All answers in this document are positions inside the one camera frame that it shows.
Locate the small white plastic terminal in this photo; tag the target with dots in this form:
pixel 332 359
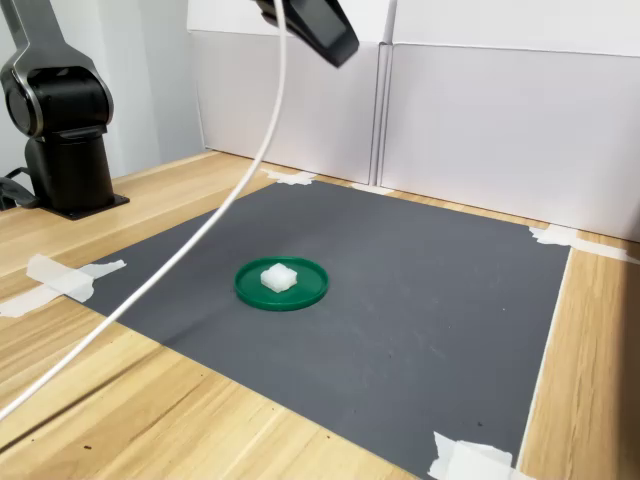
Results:
pixel 278 277

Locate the round green lid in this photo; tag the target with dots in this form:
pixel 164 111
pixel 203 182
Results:
pixel 310 292

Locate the white partition board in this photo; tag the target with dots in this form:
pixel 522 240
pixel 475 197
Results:
pixel 300 110
pixel 510 125

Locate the white masking tape patch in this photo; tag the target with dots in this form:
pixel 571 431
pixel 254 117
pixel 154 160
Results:
pixel 565 235
pixel 470 460
pixel 60 282
pixel 292 176
pixel 372 189

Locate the dark grey mat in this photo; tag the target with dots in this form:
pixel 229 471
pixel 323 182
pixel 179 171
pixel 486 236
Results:
pixel 400 325

